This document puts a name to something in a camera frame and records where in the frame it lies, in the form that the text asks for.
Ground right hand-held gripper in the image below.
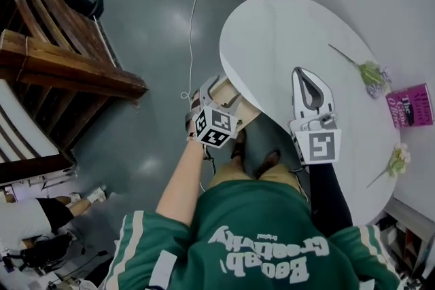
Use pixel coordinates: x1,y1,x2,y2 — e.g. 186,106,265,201
288,67,343,166

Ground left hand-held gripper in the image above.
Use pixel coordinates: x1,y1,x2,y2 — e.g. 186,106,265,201
185,75,243,150

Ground person's left forearm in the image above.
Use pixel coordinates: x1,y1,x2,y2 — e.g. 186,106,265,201
155,136,209,227

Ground person's right forearm black sleeve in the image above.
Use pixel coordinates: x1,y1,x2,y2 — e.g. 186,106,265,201
307,161,354,238

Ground person's brown left shoe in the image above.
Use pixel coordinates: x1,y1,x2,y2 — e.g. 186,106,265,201
230,130,247,160

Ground person's brown shoe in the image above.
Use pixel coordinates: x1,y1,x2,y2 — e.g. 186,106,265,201
230,130,247,160
254,149,281,180

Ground purple artificial flower sprig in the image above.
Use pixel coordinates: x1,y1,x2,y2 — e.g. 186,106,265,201
328,43,392,99

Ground person's brown right shoe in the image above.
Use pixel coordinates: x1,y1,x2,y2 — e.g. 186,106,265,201
254,149,281,180

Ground khaki trousers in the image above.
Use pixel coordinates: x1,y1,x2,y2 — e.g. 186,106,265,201
207,162,304,196

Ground magenta book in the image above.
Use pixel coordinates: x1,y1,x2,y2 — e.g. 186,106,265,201
385,83,434,129

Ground pale yellow artificial flower sprig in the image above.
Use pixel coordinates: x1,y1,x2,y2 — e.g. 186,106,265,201
366,142,411,189

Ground green printed shirt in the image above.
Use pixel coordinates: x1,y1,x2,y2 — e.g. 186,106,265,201
103,179,402,290

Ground white storage shelf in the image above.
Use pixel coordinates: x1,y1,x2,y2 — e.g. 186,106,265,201
375,196,435,283

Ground dark wooden staircase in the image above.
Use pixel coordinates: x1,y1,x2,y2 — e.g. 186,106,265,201
0,0,150,151

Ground white striped bench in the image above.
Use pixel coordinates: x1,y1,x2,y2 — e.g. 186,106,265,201
0,79,77,188

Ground black equipment bag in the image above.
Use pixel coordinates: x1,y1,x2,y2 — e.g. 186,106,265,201
0,233,74,276

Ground white cable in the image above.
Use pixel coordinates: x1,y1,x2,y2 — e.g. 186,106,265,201
179,0,200,101

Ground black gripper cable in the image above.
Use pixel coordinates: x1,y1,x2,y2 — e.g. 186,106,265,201
203,145,218,176

